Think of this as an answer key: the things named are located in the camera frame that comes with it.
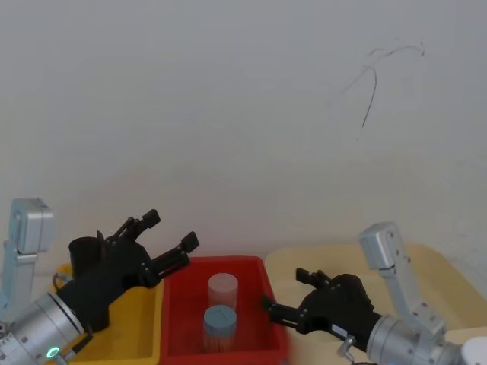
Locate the red plastic bin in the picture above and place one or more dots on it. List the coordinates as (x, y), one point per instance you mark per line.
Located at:
(186, 315)

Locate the black cylindrical cup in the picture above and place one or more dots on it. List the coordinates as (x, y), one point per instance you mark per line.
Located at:
(81, 258)

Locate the clear jar with pale lid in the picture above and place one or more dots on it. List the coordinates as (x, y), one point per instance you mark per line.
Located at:
(223, 289)

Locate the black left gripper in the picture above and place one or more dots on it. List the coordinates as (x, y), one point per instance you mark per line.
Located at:
(121, 273)

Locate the yellow plastic bin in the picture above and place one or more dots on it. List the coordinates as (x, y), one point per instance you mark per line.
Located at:
(133, 334)

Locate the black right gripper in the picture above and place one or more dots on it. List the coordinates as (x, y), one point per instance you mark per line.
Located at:
(342, 308)

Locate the clear jar with blue lid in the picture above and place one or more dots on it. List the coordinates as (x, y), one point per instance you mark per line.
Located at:
(220, 323)

